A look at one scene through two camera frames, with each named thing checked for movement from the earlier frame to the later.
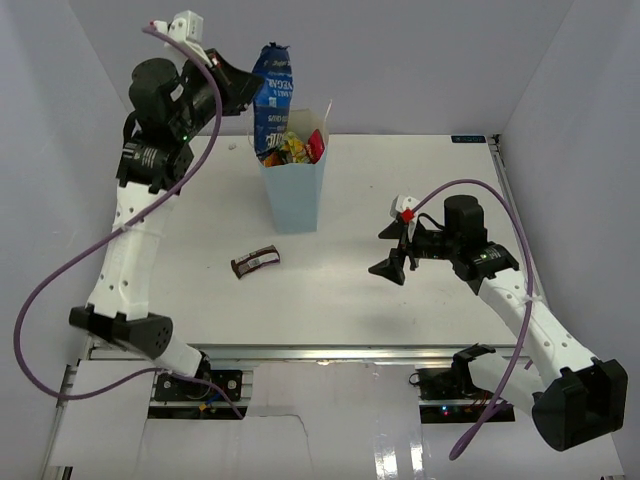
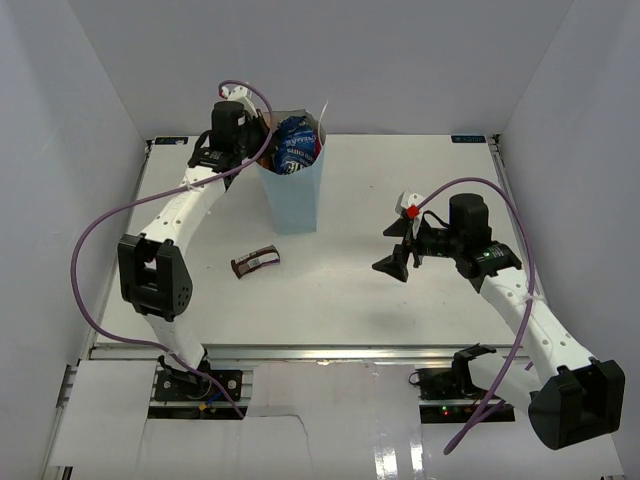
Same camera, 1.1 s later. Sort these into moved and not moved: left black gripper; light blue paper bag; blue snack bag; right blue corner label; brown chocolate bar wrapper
Moved: left black gripper; blue snack bag
Not moved: light blue paper bag; brown chocolate bar wrapper; right blue corner label
